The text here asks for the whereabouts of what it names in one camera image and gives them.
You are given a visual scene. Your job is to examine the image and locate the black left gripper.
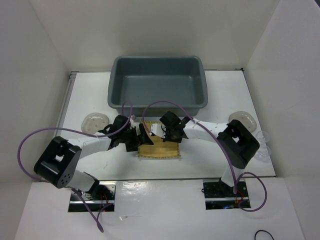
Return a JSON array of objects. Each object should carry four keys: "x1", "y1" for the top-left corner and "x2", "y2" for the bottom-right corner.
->
[{"x1": 119, "y1": 124, "x2": 153, "y2": 153}]

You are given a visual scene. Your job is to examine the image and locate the yellow woven bamboo mat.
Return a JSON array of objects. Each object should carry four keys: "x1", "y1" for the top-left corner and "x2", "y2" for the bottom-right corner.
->
[{"x1": 136, "y1": 135, "x2": 181, "y2": 160}]

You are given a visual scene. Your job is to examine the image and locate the clear glass plate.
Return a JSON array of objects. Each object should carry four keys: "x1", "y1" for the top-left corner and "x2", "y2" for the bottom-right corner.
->
[
  {"x1": 228, "y1": 111, "x2": 257, "y2": 133},
  {"x1": 81, "y1": 112, "x2": 110, "y2": 135}
]

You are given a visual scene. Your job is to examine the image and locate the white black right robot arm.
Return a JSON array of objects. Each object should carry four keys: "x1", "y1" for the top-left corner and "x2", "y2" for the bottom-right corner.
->
[{"x1": 149, "y1": 111, "x2": 260, "y2": 197}]

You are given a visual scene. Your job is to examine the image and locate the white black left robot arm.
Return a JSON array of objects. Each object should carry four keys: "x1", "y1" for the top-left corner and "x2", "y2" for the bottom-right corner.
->
[{"x1": 33, "y1": 115, "x2": 154, "y2": 200}]

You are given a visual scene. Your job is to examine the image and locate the grey plastic bin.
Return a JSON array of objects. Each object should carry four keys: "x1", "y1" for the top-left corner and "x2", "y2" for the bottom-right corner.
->
[{"x1": 107, "y1": 56, "x2": 208, "y2": 117}]

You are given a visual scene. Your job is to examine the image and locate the clear plastic cup upper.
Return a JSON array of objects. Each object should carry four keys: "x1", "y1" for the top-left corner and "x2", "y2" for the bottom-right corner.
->
[{"x1": 255, "y1": 130, "x2": 270, "y2": 145}]

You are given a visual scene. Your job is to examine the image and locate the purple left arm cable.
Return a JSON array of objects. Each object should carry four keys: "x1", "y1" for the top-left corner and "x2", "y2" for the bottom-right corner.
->
[{"x1": 17, "y1": 100, "x2": 135, "y2": 233}]

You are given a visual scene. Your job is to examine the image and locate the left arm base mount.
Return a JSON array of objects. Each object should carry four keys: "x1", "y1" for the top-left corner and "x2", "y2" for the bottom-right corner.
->
[{"x1": 68, "y1": 181, "x2": 117, "y2": 213}]

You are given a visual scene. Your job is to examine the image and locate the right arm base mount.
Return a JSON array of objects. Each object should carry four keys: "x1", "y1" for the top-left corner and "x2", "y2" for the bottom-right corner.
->
[{"x1": 201, "y1": 179, "x2": 251, "y2": 210}]

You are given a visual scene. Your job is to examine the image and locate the black cable loop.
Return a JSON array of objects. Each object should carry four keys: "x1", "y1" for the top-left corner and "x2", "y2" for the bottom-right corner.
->
[{"x1": 254, "y1": 229, "x2": 275, "y2": 240}]

